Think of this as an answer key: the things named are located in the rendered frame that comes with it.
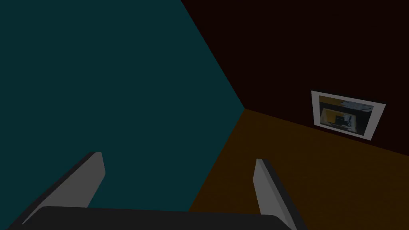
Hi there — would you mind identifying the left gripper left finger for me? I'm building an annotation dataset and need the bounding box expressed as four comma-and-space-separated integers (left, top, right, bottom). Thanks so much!
7, 151, 106, 230

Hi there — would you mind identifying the white framed picture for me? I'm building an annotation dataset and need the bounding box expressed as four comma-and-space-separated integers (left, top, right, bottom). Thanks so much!
311, 90, 387, 141

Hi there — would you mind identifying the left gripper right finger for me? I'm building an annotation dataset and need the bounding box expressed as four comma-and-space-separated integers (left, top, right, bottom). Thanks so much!
252, 158, 308, 230

